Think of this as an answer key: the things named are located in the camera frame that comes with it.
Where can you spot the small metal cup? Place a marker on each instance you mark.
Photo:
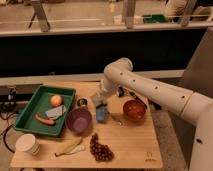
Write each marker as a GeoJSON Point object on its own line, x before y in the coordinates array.
{"type": "Point", "coordinates": [82, 102]}

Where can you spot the purple bowl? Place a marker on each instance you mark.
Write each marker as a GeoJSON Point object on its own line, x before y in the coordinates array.
{"type": "Point", "coordinates": [78, 120]}

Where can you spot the metal spoon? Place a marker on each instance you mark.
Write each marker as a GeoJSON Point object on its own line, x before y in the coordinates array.
{"type": "Point", "coordinates": [115, 119]}

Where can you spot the green box in background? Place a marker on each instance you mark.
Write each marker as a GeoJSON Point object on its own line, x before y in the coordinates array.
{"type": "Point", "coordinates": [155, 18]}

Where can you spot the black tape roll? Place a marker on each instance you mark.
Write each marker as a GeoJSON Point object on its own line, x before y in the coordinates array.
{"type": "Point", "coordinates": [120, 92]}

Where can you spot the red sausage toy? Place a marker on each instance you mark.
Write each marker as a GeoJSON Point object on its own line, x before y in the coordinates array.
{"type": "Point", "coordinates": [44, 120]}

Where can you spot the green plastic tray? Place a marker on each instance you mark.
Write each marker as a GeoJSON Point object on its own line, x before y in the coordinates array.
{"type": "Point", "coordinates": [40, 104]}

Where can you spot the dark red grape bunch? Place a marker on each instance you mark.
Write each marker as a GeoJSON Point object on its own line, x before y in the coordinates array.
{"type": "Point", "coordinates": [101, 153]}

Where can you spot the black marker pen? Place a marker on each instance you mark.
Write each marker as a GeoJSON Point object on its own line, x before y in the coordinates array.
{"type": "Point", "coordinates": [137, 98]}

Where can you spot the grey cloth piece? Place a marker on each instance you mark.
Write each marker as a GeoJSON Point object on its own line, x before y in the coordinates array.
{"type": "Point", "coordinates": [56, 112]}

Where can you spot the brown wooden bowl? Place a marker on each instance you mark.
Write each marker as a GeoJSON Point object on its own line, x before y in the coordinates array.
{"type": "Point", "coordinates": [134, 110]}

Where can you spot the red yellow apple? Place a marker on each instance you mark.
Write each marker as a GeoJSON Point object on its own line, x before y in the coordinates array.
{"type": "Point", "coordinates": [56, 100]}

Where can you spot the yellow banana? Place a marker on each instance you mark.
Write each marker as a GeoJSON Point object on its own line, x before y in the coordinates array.
{"type": "Point", "coordinates": [70, 147]}

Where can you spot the white paper cup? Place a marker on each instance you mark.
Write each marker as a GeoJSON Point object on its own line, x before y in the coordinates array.
{"type": "Point", "coordinates": [27, 143]}

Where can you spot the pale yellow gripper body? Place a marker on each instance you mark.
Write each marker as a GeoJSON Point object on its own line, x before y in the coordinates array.
{"type": "Point", "coordinates": [104, 94]}

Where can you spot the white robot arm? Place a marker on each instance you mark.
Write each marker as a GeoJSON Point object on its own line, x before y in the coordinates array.
{"type": "Point", "coordinates": [191, 106]}

